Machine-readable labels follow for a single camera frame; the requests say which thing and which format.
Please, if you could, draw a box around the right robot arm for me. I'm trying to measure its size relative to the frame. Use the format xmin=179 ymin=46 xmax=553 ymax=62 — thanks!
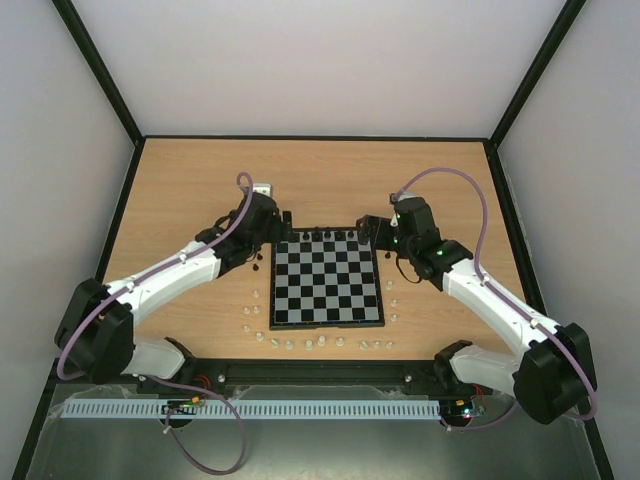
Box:
xmin=356 ymin=196 xmax=597 ymax=425

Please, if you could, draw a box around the black and white chessboard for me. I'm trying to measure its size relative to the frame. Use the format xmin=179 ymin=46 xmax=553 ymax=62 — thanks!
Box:
xmin=269 ymin=227 xmax=385 ymax=331

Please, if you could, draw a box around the clear plastic sheet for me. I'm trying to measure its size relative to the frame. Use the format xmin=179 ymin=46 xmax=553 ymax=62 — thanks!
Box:
xmin=26 ymin=385 xmax=597 ymax=479

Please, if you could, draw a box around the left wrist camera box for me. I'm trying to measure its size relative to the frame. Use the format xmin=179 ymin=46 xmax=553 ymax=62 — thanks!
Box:
xmin=252 ymin=182 xmax=273 ymax=197

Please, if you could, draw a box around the black aluminium rail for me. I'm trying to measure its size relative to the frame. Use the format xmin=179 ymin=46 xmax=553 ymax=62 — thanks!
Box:
xmin=49 ymin=355 xmax=581 ymax=396

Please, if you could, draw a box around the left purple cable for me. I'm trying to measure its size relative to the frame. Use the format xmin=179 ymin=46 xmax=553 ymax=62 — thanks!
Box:
xmin=56 ymin=172 xmax=247 ymax=475

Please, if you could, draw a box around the white slotted cable duct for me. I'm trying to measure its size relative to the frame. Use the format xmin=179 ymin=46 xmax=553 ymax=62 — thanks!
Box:
xmin=61 ymin=399 xmax=441 ymax=421

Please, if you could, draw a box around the black cage frame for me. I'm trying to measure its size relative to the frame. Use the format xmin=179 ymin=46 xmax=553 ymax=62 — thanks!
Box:
xmin=0 ymin=0 xmax=640 ymax=480

